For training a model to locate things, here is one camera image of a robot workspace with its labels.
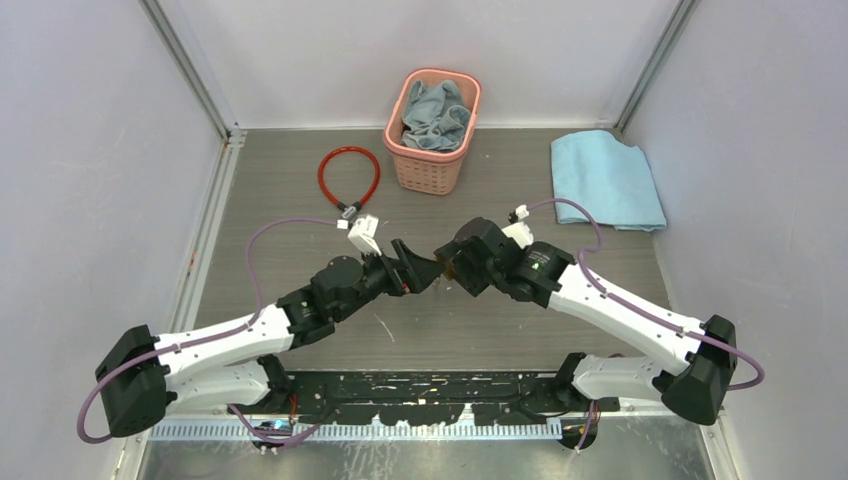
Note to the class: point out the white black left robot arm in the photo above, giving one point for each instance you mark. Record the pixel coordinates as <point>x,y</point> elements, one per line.
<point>145,375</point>

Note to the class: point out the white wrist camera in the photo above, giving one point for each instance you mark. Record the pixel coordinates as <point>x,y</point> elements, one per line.
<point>361,233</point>
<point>517,229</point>

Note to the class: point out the pink plastic basket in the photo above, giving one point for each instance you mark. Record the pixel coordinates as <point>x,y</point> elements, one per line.
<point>422,170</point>

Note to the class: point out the light blue folded towel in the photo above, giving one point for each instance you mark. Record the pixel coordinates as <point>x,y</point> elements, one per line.
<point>609,179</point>

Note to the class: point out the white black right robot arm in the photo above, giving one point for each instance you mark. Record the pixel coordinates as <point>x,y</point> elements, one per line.
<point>683,362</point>

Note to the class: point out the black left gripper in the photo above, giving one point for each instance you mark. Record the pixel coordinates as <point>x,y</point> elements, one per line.
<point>408,272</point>

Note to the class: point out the brass padlock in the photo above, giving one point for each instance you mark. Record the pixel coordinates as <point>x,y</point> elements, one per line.
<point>449,272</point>

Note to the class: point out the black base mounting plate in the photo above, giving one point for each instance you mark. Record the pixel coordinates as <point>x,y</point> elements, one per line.
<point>418,398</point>

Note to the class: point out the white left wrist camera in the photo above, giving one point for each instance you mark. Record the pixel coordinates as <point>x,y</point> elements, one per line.
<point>361,233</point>

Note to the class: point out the red cable lock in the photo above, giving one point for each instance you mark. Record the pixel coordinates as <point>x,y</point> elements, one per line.
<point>349,211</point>

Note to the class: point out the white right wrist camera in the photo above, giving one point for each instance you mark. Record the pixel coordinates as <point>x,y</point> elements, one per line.
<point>517,229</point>

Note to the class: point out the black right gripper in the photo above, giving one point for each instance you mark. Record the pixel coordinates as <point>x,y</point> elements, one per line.
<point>470,282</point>

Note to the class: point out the grey cloth in basket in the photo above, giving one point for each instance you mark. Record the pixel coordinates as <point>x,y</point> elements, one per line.
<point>435,117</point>

